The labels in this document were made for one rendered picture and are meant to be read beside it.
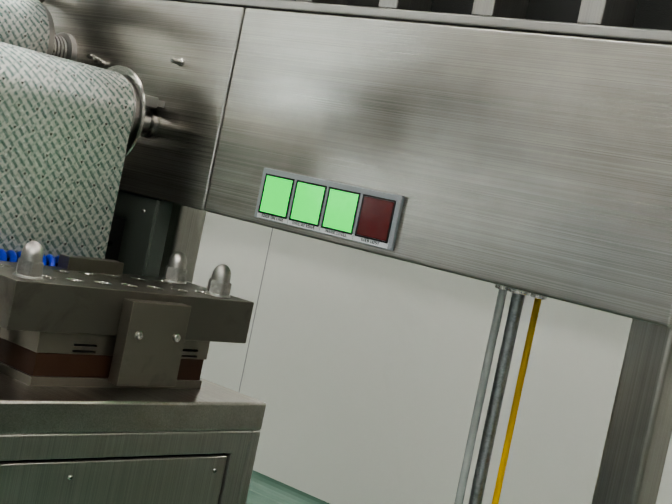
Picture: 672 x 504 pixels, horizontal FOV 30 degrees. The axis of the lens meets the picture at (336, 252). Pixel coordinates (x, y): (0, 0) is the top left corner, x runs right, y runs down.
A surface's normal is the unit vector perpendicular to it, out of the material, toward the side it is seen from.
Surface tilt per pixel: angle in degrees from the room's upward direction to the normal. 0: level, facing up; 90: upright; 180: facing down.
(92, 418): 90
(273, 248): 90
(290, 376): 90
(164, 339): 90
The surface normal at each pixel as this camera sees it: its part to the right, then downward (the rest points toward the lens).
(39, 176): 0.73, 0.19
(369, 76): -0.66, -0.10
